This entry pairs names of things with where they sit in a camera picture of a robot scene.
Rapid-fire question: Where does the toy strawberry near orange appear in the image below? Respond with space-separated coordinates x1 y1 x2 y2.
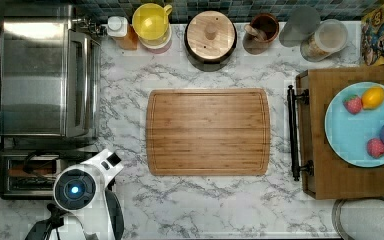
343 95 363 115

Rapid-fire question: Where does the yellow mug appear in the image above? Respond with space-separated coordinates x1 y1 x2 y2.
132 3 172 46

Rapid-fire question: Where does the toy strawberry near plum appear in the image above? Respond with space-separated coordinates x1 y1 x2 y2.
366 138 384 158

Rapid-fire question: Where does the light blue plate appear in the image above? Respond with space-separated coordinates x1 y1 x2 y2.
324 82 384 168

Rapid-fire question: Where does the cereal container with clear lid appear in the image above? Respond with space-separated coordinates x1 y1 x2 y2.
300 19 348 62

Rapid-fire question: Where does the bamboo cutting board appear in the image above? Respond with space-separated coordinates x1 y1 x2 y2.
146 88 271 176

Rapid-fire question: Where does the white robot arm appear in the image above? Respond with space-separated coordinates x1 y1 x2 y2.
25 149 124 240

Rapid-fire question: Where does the wooden tray with black handle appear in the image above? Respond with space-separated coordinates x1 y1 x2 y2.
288 66 384 200

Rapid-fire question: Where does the black canister with wooden lid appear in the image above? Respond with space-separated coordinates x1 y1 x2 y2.
184 11 237 72

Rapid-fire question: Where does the toy orange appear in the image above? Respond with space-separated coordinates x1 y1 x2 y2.
362 86 384 109

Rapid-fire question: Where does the silver toaster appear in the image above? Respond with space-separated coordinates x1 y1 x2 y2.
0 149 96 200

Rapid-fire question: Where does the white capped bottle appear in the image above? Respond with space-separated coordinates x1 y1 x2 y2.
107 16 138 50

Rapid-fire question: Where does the brown wooden utensil holder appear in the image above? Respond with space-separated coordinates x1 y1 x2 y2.
242 13 279 55

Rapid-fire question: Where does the stainless steel toaster oven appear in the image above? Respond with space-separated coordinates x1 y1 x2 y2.
0 4 100 138

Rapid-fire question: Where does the frosted grey plastic cup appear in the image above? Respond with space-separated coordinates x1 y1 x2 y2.
279 6 321 47

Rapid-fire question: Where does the wooden spoon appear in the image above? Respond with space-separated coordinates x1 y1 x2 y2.
244 24 267 42

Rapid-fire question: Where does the white round object bottom right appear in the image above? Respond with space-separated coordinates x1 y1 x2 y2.
332 199 384 240

